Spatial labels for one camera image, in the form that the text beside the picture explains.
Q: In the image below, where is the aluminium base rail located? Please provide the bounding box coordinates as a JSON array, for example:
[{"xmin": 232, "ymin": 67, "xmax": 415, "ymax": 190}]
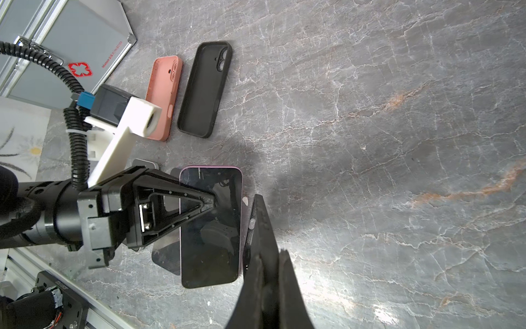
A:
[{"xmin": 1, "ymin": 248, "xmax": 133, "ymax": 328}]

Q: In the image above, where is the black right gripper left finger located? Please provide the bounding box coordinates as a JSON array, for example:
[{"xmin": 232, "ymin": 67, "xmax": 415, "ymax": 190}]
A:
[{"xmin": 226, "ymin": 255, "xmax": 264, "ymax": 328}]

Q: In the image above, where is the pink phone case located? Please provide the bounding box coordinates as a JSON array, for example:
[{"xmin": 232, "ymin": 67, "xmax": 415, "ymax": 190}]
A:
[{"xmin": 146, "ymin": 56, "xmax": 183, "ymax": 141}]

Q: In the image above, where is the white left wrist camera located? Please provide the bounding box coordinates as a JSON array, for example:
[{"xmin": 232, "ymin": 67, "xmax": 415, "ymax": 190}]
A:
[{"xmin": 77, "ymin": 86, "xmax": 162, "ymax": 188}]

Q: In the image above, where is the black phone case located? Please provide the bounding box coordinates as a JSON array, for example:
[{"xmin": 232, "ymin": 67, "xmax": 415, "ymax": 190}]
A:
[
  {"xmin": 242, "ymin": 194, "xmax": 279, "ymax": 282},
  {"xmin": 177, "ymin": 41, "xmax": 233, "ymax": 138}
]

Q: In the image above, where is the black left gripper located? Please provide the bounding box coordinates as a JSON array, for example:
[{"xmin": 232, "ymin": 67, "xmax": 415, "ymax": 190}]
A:
[{"xmin": 78, "ymin": 167, "xmax": 216, "ymax": 270}]

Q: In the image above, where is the silver aluminium case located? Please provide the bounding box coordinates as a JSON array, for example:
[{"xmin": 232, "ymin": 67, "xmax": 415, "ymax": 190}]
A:
[{"xmin": 1, "ymin": 0, "xmax": 136, "ymax": 110}]

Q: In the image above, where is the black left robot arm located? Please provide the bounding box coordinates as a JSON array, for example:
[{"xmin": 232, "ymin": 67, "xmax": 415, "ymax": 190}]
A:
[{"xmin": 1, "ymin": 42, "xmax": 215, "ymax": 269}]

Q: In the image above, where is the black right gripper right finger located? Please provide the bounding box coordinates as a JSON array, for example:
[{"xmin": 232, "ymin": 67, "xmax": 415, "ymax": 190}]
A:
[{"xmin": 278, "ymin": 249, "xmax": 314, "ymax": 329}]

